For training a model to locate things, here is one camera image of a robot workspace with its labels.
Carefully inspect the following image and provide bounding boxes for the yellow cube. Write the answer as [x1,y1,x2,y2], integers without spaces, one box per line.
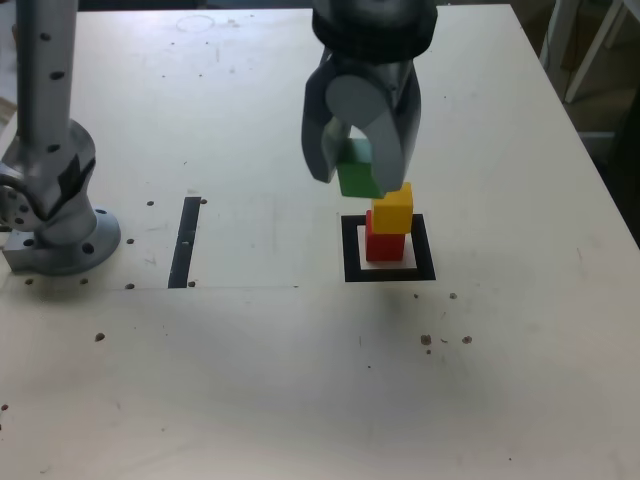
[372,182,415,235]

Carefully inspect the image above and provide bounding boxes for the white metal frame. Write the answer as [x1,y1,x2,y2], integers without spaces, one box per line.
[538,0,640,105]

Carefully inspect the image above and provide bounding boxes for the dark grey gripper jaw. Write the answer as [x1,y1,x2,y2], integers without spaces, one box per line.
[300,60,351,184]

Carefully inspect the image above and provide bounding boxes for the black tape square outline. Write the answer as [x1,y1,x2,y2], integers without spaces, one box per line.
[340,213,437,284]

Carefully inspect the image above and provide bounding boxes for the black tape strip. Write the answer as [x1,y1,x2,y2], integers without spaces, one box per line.
[167,196,202,290]

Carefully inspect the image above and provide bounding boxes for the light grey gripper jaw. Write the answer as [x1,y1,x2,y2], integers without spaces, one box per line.
[325,60,424,193]

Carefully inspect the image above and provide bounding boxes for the green cube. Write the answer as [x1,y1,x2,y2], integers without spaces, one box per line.
[337,138,386,199]

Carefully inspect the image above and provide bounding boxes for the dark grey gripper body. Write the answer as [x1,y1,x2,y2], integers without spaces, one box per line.
[322,48,416,95]

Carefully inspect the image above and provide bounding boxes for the red cube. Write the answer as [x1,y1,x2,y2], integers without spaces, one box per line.
[365,209,406,263]

